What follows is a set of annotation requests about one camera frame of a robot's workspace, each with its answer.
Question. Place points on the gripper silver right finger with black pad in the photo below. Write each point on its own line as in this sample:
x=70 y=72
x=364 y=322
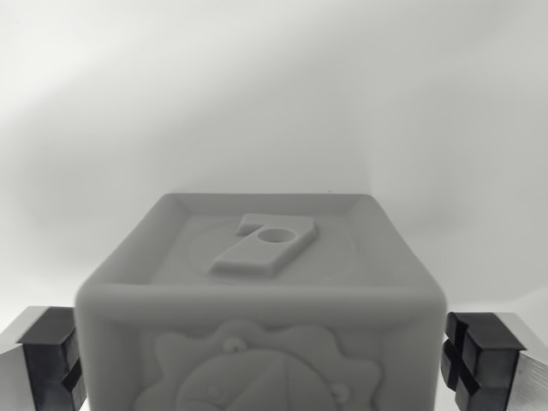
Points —
x=492 y=364

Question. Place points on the grey embossed number cube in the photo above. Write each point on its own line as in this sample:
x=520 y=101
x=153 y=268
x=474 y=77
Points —
x=261 y=325

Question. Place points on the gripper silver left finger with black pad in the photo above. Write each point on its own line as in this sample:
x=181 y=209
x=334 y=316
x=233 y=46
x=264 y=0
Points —
x=38 y=364

